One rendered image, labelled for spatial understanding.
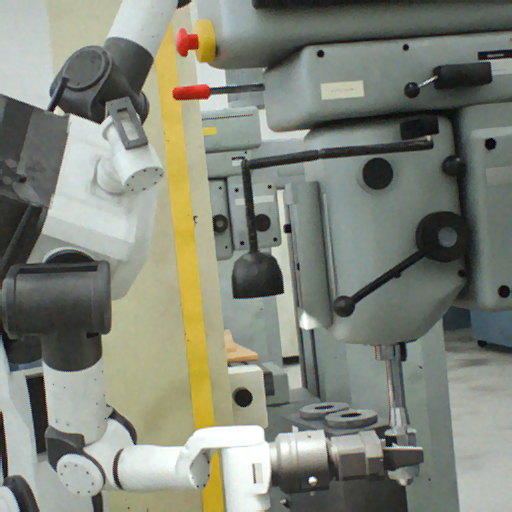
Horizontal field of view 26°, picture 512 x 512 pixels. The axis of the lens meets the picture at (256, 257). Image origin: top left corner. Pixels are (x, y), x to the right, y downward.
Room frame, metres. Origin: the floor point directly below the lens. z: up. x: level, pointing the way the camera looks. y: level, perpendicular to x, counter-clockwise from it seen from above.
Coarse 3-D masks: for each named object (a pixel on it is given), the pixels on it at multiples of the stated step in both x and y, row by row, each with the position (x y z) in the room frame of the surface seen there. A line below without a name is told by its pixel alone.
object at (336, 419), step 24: (312, 408) 1.95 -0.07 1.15; (336, 408) 1.92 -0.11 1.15; (288, 432) 1.95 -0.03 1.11; (336, 432) 1.79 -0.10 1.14; (384, 432) 1.81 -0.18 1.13; (360, 480) 1.79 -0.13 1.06; (384, 480) 1.81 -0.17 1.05; (312, 504) 1.89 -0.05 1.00; (336, 504) 1.80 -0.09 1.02; (360, 504) 1.79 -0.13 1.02; (384, 504) 1.80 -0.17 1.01
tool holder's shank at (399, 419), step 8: (392, 368) 1.60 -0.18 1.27; (400, 368) 1.60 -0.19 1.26; (392, 376) 1.60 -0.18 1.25; (400, 376) 1.60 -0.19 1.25; (392, 384) 1.60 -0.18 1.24; (400, 384) 1.60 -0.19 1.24; (392, 392) 1.60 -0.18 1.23; (400, 392) 1.60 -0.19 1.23; (392, 400) 1.60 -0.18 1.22; (400, 400) 1.60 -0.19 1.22; (392, 408) 1.60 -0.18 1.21; (400, 408) 1.60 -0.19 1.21; (392, 416) 1.60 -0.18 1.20; (400, 416) 1.60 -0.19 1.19; (408, 416) 1.60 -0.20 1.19; (392, 424) 1.60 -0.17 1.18; (400, 424) 1.59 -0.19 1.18; (400, 432) 1.60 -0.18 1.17
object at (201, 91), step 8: (176, 88) 1.64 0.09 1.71; (184, 88) 1.64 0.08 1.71; (192, 88) 1.64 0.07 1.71; (200, 88) 1.64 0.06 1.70; (208, 88) 1.65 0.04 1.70; (216, 88) 1.66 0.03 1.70; (224, 88) 1.66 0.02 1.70; (232, 88) 1.66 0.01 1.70; (240, 88) 1.66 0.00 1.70; (248, 88) 1.67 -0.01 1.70; (256, 88) 1.67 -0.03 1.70; (264, 88) 1.67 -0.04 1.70; (176, 96) 1.64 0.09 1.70; (184, 96) 1.64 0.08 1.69; (192, 96) 1.64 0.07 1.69; (200, 96) 1.65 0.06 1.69; (208, 96) 1.65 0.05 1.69
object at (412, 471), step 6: (414, 438) 1.59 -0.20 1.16; (390, 444) 1.59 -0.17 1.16; (396, 444) 1.59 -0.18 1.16; (402, 444) 1.59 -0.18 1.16; (408, 444) 1.59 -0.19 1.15; (414, 444) 1.59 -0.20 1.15; (402, 468) 1.59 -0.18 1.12; (408, 468) 1.59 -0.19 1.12; (414, 468) 1.59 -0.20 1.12; (390, 474) 1.60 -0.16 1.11; (396, 474) 1.59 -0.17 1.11; (402, 474) 1.59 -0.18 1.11; (408, 474) 1.59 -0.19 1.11; (414, 474) 1.59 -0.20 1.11
